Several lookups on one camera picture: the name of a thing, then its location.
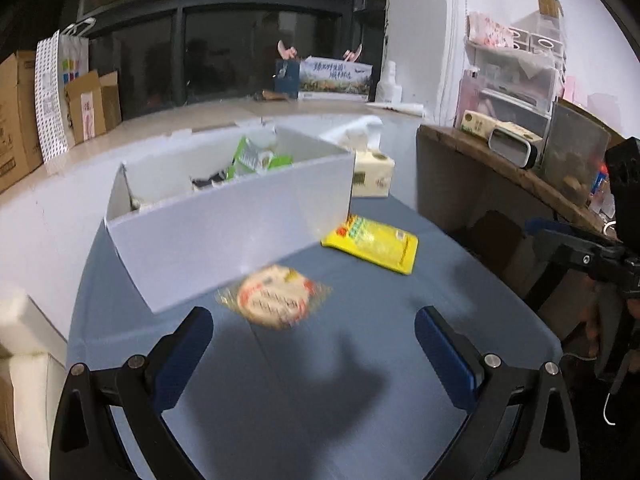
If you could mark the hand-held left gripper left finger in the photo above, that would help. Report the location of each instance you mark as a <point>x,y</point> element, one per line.
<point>185,355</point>

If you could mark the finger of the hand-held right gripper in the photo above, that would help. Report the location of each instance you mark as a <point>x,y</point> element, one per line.
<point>585,259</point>

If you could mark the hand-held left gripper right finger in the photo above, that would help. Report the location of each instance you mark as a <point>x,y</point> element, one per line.
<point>445,355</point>

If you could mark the round cookie packet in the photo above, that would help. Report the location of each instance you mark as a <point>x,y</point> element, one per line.
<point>275,297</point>

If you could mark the green snack packet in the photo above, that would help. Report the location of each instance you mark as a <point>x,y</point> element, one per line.
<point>252,157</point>

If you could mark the clear plastic container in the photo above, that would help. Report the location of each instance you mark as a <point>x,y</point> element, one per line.
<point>575,150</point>

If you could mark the wooden side shelf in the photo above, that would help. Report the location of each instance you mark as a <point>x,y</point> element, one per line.
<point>480,180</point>

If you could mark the yellow snack packet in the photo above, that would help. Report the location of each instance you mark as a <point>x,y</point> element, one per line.
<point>375,242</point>

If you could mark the clear plastic drawer unit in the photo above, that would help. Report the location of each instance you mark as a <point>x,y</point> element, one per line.
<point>520,80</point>

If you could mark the white foam box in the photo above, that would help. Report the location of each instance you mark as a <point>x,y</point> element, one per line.
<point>27,390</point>

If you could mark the yellow wrapped tissue pack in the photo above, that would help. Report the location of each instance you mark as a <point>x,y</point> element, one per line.
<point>477,124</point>

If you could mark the pink bottle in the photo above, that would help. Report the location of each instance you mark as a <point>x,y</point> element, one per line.
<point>469,100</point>

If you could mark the yellow soft tissue pack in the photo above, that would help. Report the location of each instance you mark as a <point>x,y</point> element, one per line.
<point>370,170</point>

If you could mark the pink floral pouch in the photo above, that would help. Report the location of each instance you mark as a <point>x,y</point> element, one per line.
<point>487,32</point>

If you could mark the white plastic bottle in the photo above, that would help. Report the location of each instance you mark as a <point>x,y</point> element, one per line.
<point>389,87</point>

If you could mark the small open cardboard box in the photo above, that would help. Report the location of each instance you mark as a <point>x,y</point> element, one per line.
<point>90,107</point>

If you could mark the brown wrapper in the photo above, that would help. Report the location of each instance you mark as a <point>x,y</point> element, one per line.
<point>276,95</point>

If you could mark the large cardboard box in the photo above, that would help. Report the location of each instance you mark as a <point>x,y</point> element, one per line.
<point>15,120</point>

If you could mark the white dotted paper bag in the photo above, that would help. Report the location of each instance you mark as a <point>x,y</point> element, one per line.
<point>52,95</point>

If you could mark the landscape print tissue box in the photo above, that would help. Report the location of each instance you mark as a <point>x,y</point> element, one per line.
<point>332,80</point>

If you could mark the pink hook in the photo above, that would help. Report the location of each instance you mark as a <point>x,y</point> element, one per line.
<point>354,52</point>
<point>286,51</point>

